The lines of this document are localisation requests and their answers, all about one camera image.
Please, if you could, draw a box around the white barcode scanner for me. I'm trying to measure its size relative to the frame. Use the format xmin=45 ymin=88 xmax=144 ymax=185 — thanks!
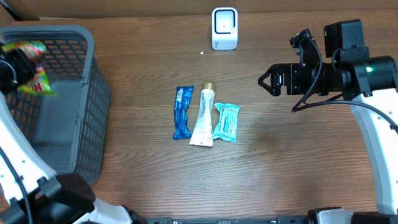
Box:
xmin=211 ymin=7 xmax=238 ymax=50

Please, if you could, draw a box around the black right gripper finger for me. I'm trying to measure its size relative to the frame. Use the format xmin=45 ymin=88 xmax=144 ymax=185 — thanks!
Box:
xmin=258 ymin=65 xmax=277 ymax=82
xmin=258 ymin=80 xmax=283 ymax=96

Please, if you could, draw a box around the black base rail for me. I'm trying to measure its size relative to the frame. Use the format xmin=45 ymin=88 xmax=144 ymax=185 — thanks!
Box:
xmin=145 ymin=215 xmax=309 ymax=224

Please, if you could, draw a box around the grey plastic basket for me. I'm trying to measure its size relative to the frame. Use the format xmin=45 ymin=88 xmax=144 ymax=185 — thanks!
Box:
xmin=1 ymin=25 xmax=111 ymax=184

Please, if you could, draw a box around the cardboard back panel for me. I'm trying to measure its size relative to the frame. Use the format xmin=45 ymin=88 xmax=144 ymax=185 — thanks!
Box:
xmin=5 ymin=0 xmax=397 ymax=20

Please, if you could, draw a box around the white tube gold cap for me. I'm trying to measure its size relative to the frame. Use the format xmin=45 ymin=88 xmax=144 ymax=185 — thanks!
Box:
xmin=189 ymin=83 xmax=216 ymax=147

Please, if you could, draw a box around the green gummy candy bag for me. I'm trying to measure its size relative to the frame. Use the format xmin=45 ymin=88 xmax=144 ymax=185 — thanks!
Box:
xmin=1 ymin=41 xmax=56 ymax=96

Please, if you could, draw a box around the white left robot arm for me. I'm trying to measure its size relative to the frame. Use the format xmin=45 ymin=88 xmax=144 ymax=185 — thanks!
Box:
xmin=1 ymin=43 xmax=145 ymax=224

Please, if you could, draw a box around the blue snack wrapper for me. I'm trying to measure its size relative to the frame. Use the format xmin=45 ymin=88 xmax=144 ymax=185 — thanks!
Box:
xmin=173 ymin=85 xmax=194 ymax=140

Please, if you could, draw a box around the teal wet wipes pack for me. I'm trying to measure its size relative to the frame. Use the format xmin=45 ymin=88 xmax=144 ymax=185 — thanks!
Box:
xmin=213 ymin=103 xmax=241 ymax=143

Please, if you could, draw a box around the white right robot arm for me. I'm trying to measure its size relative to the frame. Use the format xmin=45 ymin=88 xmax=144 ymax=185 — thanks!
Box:
xmin=258 ymin=19 xmax=397 ymax=223

